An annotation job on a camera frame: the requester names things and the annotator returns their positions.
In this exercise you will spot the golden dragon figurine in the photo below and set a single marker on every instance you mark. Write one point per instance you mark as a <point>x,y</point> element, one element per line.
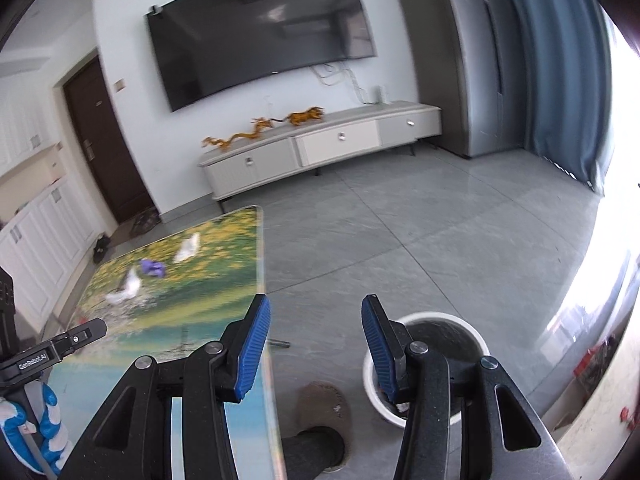
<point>240,136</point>

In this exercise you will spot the white round waste bin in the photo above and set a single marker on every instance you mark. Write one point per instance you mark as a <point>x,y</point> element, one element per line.
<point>470,342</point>

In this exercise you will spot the black shoes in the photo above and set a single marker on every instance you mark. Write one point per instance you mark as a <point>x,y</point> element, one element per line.
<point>101,247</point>

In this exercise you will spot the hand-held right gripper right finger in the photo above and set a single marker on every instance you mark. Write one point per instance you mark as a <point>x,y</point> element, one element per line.
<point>377,350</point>

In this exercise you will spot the golden tiger figurine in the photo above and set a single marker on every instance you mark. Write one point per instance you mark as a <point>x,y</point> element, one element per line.
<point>305,116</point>

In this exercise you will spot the dark brown entrance door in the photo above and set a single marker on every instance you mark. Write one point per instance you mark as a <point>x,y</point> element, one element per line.
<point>107,145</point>

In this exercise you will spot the white grey television cabinet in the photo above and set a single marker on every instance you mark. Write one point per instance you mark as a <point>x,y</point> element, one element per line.
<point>325,147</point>

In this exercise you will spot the person's left hand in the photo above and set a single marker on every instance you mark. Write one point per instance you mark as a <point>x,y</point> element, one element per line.
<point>50,430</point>

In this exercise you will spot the beige slipper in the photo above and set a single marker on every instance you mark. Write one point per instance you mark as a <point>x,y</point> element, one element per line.
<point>322,405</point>

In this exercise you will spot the landscape print coffee table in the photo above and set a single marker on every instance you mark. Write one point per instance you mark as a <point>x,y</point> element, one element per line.
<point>200,300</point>

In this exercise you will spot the white wall cupboard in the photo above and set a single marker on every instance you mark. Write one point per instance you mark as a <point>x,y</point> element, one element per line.
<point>20,120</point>

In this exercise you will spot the brown doormat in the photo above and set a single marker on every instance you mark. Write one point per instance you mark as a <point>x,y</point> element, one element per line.
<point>144,221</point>

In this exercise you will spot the white base cupboard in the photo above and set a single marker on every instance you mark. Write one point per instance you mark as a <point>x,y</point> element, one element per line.
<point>40,245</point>

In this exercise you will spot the wall-mounted black television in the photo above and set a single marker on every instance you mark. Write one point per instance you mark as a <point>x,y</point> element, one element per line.
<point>260,35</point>

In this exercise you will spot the purple wrapper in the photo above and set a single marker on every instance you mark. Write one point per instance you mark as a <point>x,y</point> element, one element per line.
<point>152,267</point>

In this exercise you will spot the silver white bag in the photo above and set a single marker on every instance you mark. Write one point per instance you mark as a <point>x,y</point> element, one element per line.
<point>130,284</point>

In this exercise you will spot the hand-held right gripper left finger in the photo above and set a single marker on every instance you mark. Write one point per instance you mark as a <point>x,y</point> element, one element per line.
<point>252,350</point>

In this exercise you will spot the white tissue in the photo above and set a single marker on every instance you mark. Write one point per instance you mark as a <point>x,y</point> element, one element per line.
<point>187,249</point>

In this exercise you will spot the small camera on television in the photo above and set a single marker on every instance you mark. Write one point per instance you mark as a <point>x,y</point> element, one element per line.
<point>157,9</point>

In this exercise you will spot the grey refrigerator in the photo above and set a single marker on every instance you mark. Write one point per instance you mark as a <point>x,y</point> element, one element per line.
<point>465,60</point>

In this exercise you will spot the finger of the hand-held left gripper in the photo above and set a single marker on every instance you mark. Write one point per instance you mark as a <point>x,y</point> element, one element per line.
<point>75,338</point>

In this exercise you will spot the person's leg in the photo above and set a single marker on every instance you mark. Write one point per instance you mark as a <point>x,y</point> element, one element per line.
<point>312,452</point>

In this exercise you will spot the blue curtain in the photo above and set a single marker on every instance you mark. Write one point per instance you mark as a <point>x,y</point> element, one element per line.
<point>560,70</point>

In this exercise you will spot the white router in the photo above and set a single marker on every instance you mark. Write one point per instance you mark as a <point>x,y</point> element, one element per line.
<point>381,94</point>

